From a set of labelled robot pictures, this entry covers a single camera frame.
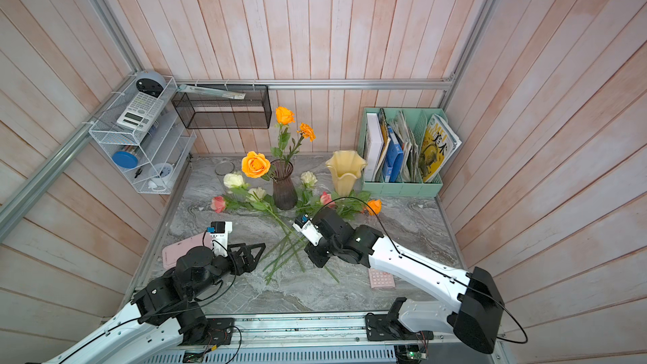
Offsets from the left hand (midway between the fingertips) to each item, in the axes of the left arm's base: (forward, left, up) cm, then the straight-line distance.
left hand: (255, 249), depth 72 cm
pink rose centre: (+26, -22, -12) cm, 36 cm away
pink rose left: (+25, +16, -13) cm, 32 cm away
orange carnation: (+35, -14, +15) cm, 41 cm away
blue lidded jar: (+23, +41, +14) cm, 49 cm away
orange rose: (+23, -41, -11) cm, 48 cm away
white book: (+37, -39, +8) cm, 54 cm away
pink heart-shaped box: (+4, +32, -14) cm, 35 cm away
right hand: (+2, -15, -3) cm, 16 cm away
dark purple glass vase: (+32, -4, -18) cm, 37 cm away
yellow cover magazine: (+42, -66, +4) cm, 79 cm away
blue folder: (+35, -48, -1) cm, 59 cm away
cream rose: (+13, -9, -16) cm, 22 cm away
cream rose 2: (+30, -15, -16) cm, 37 cm away
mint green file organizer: (+38, -51, +5) cm, 64 cm away
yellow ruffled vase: (+34, -29, -1) cm, 45 cm away
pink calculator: (-4, -39, -15) cm, 42 cm away
